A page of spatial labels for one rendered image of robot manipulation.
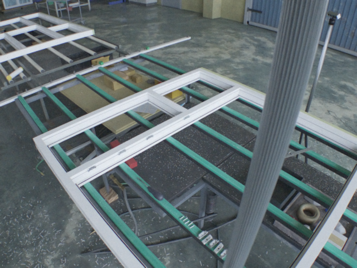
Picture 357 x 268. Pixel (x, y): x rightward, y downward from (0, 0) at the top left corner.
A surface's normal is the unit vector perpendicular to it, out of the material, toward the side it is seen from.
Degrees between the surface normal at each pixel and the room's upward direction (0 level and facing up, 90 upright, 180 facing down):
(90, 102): 0
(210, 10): 90
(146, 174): 0
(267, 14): 90
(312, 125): 90
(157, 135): 90
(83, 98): 0
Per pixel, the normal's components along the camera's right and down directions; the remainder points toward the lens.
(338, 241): 0.00, -0.79
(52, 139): 0.68, 0.44
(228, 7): -0.73, 0.41
